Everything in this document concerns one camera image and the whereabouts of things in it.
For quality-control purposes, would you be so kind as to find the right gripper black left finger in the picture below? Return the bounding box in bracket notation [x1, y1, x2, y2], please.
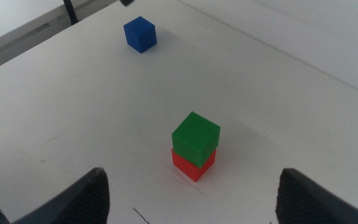
[11, 167, 111, 224]

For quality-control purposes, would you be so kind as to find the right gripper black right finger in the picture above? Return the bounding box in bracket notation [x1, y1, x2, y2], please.
[275, 168, 358, 224]

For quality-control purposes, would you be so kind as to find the red cube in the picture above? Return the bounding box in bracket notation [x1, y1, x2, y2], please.
[171, 148, 217, 183]

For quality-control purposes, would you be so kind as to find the green cube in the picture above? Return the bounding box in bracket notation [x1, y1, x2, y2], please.
[171, 111, 221, 169]

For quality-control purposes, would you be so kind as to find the blue cube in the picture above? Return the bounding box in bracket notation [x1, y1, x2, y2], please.
[123, 16, 158, 54]

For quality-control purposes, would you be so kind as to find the black slanted pole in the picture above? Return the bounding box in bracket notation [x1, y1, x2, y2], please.
[62, 0, 80, 26]

